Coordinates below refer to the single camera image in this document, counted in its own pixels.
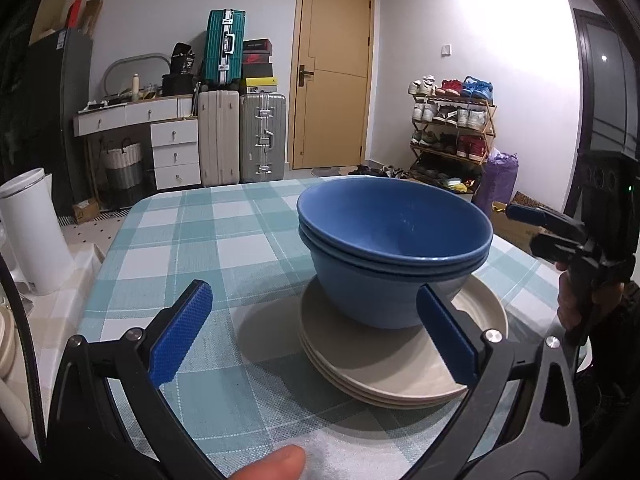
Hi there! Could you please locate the woven laundry basket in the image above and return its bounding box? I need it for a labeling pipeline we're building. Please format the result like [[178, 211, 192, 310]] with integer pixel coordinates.
[[101, 138, 144, 208]]

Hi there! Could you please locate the white electric kettle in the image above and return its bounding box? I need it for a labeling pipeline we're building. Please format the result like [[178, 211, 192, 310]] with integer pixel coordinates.
[[1, 168, 75, 296]]

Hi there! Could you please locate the teal white plaid tablecloth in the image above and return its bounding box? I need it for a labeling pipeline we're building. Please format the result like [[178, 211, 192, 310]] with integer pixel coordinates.
[[77, 174, 566, 480]]

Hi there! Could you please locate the beige plate stack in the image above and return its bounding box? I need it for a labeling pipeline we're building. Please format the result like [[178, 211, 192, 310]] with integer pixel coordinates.
[[298, 274, 510, 411]]

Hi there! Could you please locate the wooden shoe rack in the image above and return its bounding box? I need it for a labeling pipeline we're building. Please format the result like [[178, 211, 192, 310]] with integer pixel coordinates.
[[408, 75, 497, 196]]

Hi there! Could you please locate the purple rolled bag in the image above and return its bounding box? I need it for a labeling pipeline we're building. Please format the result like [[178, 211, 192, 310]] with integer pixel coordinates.
[[472, 148, 518, 217]]

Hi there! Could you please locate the open cardboard box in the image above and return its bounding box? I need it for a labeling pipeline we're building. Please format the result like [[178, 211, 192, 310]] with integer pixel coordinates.
[[490, 200, 544, 255]]

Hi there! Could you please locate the beige hard suitcase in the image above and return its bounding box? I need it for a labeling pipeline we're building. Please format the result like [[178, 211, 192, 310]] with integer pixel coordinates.
[[198, 90, 240, 186]]

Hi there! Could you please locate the light blue ceramic bowl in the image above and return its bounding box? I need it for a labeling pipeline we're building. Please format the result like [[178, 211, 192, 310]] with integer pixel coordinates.
[[296, 177, 494, 263]]

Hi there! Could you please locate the person's right hand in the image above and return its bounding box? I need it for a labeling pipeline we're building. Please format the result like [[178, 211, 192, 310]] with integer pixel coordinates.
[[555, 262, 582, 330]]

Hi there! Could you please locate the teal suitcase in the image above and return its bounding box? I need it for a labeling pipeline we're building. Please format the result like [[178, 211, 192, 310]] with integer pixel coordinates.
[[201, 9, 245, 87]]

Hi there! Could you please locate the white drawer dresser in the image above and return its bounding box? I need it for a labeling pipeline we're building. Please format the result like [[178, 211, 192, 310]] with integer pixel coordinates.
[[74, 96, 202, 191]]

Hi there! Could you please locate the person's left hand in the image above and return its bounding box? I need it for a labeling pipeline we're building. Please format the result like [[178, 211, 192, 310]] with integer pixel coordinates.
[[230, 444, 306, 480]]

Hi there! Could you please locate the black refrigerator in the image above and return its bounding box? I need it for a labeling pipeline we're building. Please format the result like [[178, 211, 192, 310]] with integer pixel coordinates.
[[1, 28, 92, 216]]

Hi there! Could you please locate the patterned floor rug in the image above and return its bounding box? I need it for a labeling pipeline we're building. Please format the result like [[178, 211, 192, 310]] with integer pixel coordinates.
[[58, 209, 129, 254]]

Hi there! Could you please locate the silver grey hard suitcase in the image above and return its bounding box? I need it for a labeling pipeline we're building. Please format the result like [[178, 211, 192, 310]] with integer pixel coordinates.
[[240, 93, 288, 183]]

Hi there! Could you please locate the wooden door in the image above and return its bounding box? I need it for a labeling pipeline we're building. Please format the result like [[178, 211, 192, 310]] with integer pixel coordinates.
[[288, 0, 374, 169]]

